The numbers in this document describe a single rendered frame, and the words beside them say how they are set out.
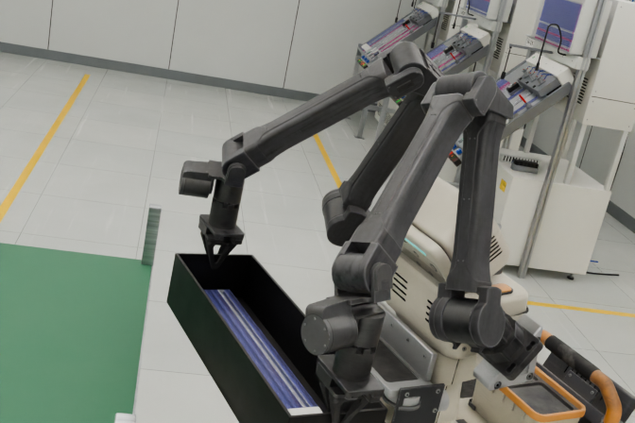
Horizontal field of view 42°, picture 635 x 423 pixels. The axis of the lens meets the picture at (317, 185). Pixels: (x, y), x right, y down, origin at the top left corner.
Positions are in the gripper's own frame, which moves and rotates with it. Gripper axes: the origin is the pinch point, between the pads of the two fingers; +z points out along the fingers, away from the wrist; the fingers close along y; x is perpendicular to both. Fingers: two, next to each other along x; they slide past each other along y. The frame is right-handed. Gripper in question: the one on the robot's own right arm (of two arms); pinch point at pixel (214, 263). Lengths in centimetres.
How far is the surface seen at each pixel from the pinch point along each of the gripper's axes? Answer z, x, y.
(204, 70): 96, 239, -655
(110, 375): 15.7, -22.9, 14.7
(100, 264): 16.0, -14.4, -32.4
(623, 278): 105, 377, -196
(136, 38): 77, 170, -678
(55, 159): 113, 47, -391
